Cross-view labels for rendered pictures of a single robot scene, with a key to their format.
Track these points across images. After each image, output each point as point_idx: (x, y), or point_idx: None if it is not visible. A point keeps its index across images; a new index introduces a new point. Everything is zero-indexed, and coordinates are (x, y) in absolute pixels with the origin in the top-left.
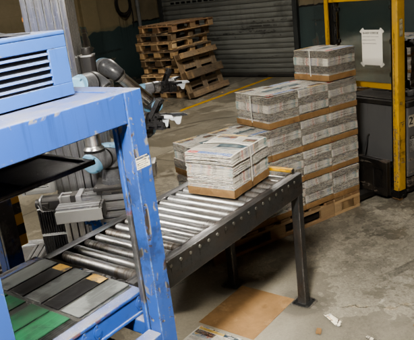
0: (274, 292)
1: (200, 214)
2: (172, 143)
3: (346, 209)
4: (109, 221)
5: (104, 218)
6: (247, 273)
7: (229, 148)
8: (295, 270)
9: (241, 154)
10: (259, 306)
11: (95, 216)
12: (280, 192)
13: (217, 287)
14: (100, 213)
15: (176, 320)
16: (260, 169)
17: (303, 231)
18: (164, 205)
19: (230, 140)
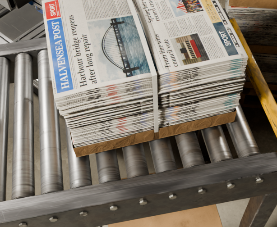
0: (221, 210)
1: None
2: None
3: None
4: (41, 9)
5: (18, 8)
6: (230, 147)
7: (113, 50)
8: None
9: (111, 91)
10: (179, 218)
11: (2, 2)
12: (194, 193)
13: (176, 143)
14: (6, 2)
15: (89, 159)
16: (199, 113)
17: (260, 225)
18: (14, 68)
19: (165, 15)
